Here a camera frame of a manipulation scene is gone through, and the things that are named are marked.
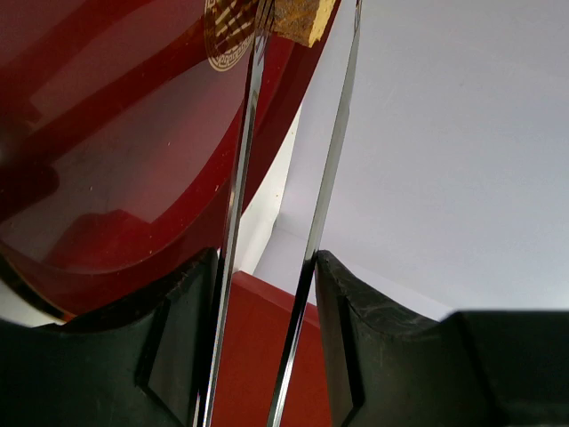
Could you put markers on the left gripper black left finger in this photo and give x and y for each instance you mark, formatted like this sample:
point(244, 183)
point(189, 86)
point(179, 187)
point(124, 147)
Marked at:
point(134, 362)

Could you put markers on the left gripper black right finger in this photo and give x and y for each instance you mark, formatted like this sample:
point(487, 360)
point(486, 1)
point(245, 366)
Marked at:
point(387, 365)

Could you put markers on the red and brown paper bag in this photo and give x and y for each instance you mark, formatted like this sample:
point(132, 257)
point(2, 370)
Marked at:
point(258, 316)

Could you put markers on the stainless steel tongs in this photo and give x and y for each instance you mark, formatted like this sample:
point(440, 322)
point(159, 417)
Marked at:
point(221, 293)

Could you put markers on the tan sliced bread piece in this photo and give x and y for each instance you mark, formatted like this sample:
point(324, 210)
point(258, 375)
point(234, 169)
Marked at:
point(302, 21)

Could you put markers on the red round plate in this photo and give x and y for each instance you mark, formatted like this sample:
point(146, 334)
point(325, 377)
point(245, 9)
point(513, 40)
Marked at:
point(119, 125)

